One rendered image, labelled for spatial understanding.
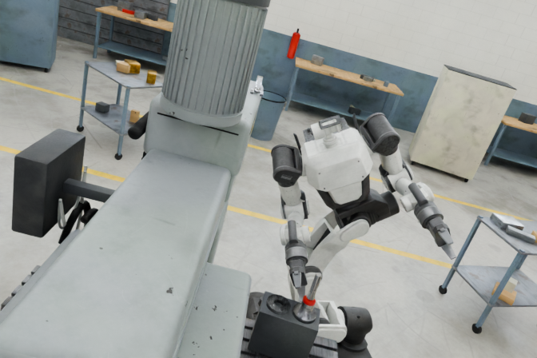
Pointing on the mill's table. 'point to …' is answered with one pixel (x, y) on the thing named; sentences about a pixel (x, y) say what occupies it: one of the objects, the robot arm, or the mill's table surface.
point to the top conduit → (138, 128)
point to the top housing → (202, 135)
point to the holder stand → (283, 328)
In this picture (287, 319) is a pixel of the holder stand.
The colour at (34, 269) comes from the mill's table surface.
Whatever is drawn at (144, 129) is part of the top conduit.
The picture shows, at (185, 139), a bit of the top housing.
